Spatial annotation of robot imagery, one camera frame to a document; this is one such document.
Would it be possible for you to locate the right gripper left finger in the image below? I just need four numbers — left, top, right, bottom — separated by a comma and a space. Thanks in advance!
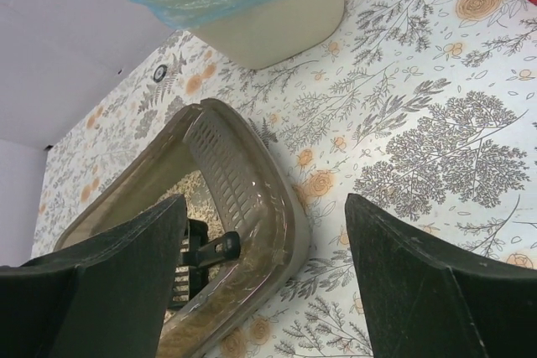
1, 196, 187, 357

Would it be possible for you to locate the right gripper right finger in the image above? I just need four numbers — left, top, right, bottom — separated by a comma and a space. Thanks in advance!
345, 194, 536, 357

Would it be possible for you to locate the black litter scoop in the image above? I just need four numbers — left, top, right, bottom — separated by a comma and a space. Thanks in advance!
168, 219, 241, 312

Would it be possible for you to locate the brown plastic litter box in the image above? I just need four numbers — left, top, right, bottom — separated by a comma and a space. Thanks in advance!
55, 98, 310, 357

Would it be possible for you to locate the floral table mat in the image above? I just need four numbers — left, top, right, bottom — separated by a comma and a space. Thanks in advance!
32, 0, 536, 357

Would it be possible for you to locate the beige trash bin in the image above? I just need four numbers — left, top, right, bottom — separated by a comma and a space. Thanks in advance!
190, 0, 345, 70

